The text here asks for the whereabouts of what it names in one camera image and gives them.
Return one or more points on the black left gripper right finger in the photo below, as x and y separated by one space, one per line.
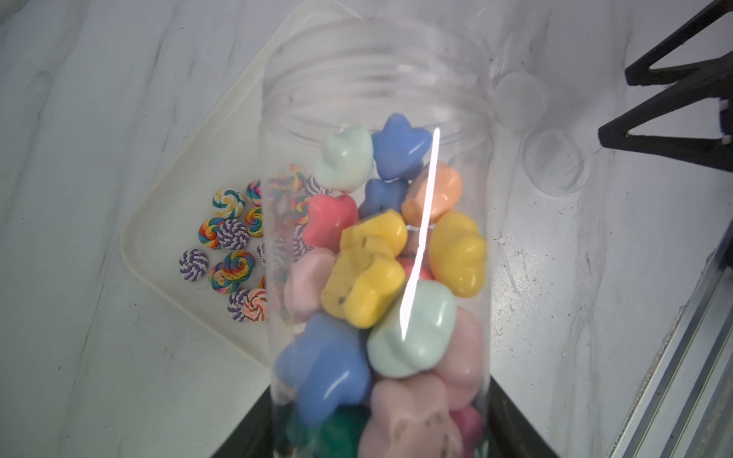
510 434

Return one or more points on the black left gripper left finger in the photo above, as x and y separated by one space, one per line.
253 436

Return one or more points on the white cutting board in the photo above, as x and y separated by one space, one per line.
221 153

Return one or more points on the pile of colourful candies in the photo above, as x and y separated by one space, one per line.
234 242

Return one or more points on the colourful candy jar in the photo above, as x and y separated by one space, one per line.
357 72

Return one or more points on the pile of star candies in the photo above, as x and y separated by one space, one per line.
379 343

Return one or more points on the small clear candy jar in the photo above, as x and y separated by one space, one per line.
555 162

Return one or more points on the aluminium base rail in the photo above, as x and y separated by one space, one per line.
685 406

